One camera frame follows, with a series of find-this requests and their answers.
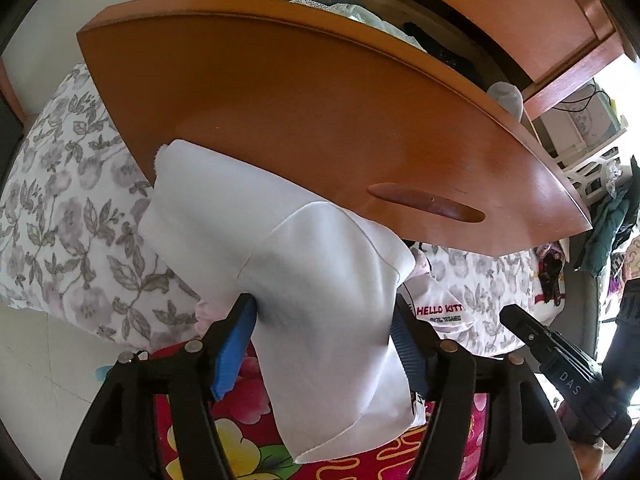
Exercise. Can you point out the reddish brown wooden board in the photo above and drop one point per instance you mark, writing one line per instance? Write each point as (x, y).
(10, 90)

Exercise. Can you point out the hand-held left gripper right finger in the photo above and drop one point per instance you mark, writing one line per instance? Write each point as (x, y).
(410, 360)

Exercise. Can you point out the wooden drawer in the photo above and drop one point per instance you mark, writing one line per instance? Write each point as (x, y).
(300, 110)
(540, 10)

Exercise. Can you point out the black lace garment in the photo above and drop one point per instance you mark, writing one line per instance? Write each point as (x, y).
(445, 52)

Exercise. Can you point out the grey sock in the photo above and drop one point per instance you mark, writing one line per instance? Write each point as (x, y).
(507, 97)

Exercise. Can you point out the floral bedsheet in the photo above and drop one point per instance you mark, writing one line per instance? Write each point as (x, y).
(75, 210)

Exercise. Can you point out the wooden nightstand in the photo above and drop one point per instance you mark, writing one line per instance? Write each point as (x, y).
(565, 85)

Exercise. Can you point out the white smooth garment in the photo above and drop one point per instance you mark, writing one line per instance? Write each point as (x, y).
(300, 285)

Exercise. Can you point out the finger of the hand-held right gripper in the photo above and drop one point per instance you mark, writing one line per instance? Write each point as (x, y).
(525, 330)

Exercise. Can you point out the dark teal garment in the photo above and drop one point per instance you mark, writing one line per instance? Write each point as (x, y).
(610, 220)

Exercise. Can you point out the red floral blanket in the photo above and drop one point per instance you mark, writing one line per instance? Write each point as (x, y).
(250, 440)

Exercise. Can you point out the white laundry basket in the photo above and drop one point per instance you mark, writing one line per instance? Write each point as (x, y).
(595, 170)

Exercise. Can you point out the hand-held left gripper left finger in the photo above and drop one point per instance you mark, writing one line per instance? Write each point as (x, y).
(232, 355)

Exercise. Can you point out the white box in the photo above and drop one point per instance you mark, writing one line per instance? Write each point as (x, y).
(575, 120)

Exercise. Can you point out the white thin garment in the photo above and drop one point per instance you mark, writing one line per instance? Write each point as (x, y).
(360, 20)

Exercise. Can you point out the closed wooden drawer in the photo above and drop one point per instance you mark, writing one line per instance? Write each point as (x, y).
(540, 10)

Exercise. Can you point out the white cartoon cat sock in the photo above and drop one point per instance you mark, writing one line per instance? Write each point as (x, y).
(445, 305)

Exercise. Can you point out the colourful toy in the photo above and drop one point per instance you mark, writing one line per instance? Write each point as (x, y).
(550, 272)

